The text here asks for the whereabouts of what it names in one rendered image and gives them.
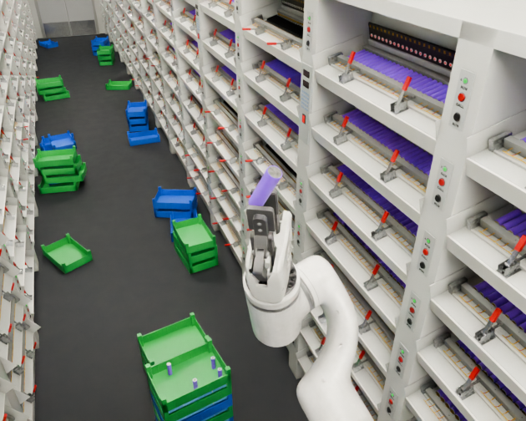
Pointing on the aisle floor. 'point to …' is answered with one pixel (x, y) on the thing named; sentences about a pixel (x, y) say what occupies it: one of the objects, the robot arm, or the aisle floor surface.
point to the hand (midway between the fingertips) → (262, 210)
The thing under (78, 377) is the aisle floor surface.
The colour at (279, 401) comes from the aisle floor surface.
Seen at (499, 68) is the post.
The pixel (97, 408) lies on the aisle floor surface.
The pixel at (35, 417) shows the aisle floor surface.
